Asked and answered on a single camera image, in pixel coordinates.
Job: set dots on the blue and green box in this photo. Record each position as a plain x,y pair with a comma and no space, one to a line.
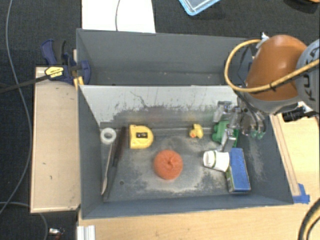
239,171

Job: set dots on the white tape roll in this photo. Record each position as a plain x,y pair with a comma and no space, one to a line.
103,139

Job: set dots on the green toy block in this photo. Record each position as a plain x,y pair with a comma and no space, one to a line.
220,131

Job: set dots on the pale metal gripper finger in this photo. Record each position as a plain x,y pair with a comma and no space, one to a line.
228,141
219,112

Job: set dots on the pale wooden spoon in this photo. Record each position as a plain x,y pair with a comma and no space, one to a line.
107,169

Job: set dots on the yellow rubber duck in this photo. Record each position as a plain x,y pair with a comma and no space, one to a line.
197,131

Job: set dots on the orange round scrubber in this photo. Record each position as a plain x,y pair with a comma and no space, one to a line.
168,164

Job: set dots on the grey metal bin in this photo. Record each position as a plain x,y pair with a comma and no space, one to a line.
155,59

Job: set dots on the pale wood flat board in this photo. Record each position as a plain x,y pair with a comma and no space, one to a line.
55,146

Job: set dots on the white cup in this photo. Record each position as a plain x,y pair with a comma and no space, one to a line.
220,161

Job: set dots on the black cylinder on white bracket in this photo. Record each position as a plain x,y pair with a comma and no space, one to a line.
296,114

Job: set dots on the yellow tape measure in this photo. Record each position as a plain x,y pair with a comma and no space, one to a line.
140,140

